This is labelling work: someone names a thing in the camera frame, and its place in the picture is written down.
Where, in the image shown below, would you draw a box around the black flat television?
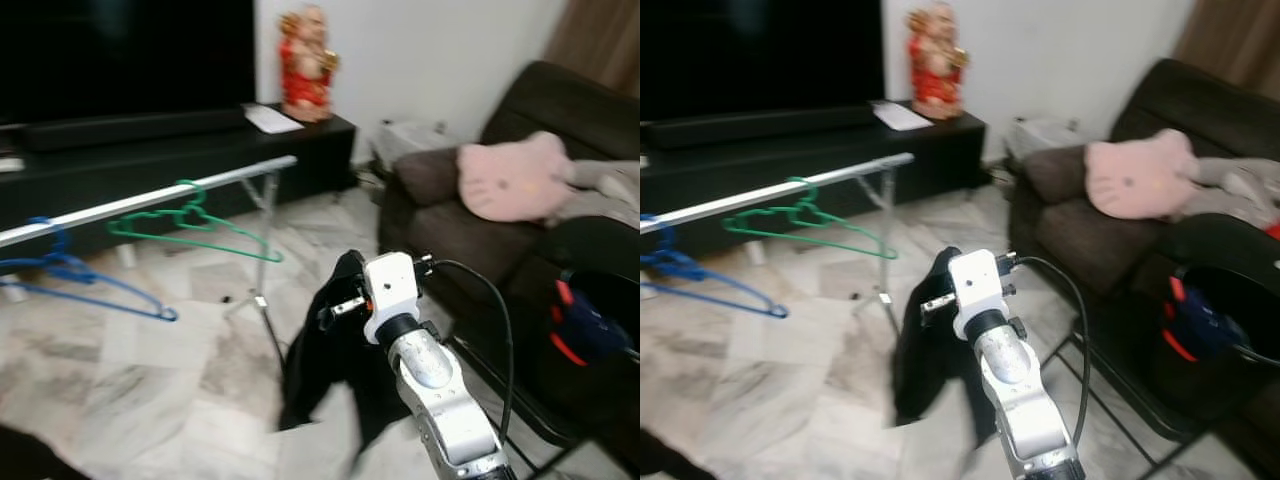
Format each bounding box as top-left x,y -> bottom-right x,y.
640,0 -> 886,126
0,0 -> 258,126

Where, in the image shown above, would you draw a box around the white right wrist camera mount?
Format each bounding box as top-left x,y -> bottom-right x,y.
360,251 -> 422,344
945,248 -> 1013,341

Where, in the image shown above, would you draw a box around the white paper sheet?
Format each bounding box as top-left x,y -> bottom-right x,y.
870,100 -> 934,132
242,102 -> 305,135

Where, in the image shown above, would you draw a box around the grey plush toy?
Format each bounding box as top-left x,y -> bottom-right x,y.
1195,155 -> 1280,226
568,158 -> 641,216

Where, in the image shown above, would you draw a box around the red laughing Buddha figurine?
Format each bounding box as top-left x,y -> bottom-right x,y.
906,2 -> 969,121
277,4 -> 342,124

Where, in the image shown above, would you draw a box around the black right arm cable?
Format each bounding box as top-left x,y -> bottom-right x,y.
1003,252 -> 1093,446
412,253 -> 517,446

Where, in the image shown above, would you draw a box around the black TV console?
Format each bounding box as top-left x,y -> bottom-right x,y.
0,105 -> 359,263
640,103 -> 988,256

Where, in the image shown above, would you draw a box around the navy garment red trim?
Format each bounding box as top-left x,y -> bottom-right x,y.
547,268 -> 637,367
1160,268 -> 1251,363

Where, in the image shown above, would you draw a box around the dark brown sofa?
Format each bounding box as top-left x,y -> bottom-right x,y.
1008,57 -> 1280,331
378,60 -> 641,341

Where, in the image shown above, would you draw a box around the black soundbar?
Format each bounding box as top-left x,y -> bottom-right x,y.
655,105 -> 879,151
22,107 -> 248,154

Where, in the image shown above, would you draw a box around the black shirt green logo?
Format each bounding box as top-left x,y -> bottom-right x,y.
277,249 -> 426,459
890,246 -> 1001,441

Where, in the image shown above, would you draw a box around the black folding chair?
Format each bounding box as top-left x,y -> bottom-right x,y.
1040,213 -> 1280,480
440,213 -> 641,480

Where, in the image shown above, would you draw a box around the silver clothes rack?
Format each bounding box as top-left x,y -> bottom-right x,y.
0,154 -> 299,373
640,152 -> 916,339

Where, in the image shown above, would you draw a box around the pink cat face pillow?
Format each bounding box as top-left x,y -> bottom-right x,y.
1085,128 -> 1201,221
456,130 -> 578,224

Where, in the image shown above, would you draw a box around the green plastic hanger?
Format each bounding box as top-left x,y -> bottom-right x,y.
722,177 -> 898,261
106,179 -> 285,265

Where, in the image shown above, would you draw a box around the side table white cloth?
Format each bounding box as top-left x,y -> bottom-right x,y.
1005,115 -> 1101,173
375,118 -> 471,179

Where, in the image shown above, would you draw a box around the brown curtain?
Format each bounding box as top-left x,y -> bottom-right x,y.
543,0 -> 641,98
1173,0 -> 1280,98

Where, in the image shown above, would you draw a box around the blue plastic hanger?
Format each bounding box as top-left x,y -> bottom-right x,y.
640,213 -> 789,319
0,216 -> 181,323

